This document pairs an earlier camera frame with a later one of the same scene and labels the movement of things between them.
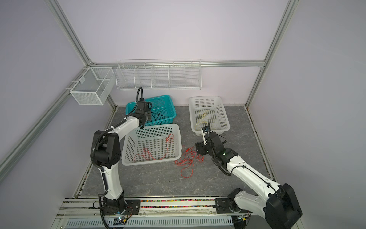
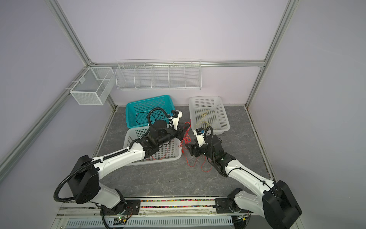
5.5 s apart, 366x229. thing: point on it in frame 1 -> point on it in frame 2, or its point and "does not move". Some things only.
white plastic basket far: (204, 109) does not move
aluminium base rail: (87, 213) does not move
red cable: (187, 160) -> (186, 140)
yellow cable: (202, 116) does not move
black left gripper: (149, 116) -> (181, 130)
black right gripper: (200, 148) does not move
